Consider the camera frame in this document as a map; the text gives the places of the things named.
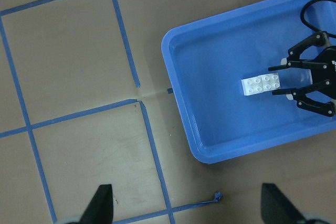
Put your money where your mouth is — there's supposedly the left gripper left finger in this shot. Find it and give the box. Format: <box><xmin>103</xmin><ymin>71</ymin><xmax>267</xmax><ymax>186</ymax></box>
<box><xmin>79</xmin><ymin>184</ymin><xmax>113</xmax><ymax>224</ymax></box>

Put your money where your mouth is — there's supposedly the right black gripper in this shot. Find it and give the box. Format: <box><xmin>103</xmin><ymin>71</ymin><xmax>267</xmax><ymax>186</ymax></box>
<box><xmin>268</xmin><ymin>31</ymin><xmax>336</xmax><ymax>118</ymax></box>

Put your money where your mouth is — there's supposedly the brown paper table cover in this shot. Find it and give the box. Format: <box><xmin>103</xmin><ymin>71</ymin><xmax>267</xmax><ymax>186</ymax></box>
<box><xmin>1</xmin><ymin>0</ymin><xmax>335</xmax><ymax>223</ymax></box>

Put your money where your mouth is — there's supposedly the blue plastic tray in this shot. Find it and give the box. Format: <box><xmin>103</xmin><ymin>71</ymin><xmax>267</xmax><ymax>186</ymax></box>
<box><xmin>161</xmin><ymin>0</ymin><xmax>335</xmax><ymax>164</ymax></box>

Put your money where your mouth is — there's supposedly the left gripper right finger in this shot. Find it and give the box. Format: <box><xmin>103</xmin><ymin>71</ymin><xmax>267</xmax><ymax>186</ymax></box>
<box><xmin>261</xmin><ymin>183</ymin><xmax>309</xmax><ymax>224</ymax></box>

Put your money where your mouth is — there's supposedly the white block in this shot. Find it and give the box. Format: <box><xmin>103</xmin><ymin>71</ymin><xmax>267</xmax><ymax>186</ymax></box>
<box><xmin>241</xmin><ymin>76</ymin><xmax>264</xmax><ymax>96</ymax></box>
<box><xmin>260</xmin><ymin>73</ymin><xmax>280</xmax><ymax>92</ymax></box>

